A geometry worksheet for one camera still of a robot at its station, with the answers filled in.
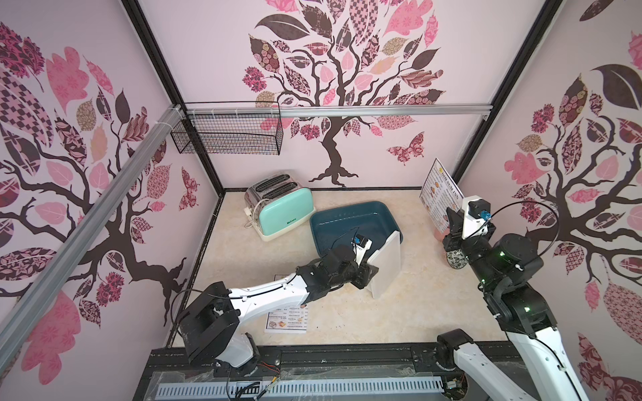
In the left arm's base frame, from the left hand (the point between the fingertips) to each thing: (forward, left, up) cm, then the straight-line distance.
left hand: (374, 272), depth 77 cm
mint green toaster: (+28, +33, +2) cm, 43 cm away
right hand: (+5, -17, +26) cm, 31 cm away
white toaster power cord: (+26, +45, -1) cm, 52 cm away
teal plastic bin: (+31, +9, -17) cm, 37 cm away
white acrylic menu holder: (+6, -6, -4) cm, 10 cm away
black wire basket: (+52, +53, +19) cm, 76 cm away
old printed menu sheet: (-10, +28, -15) cm, 33 cm away
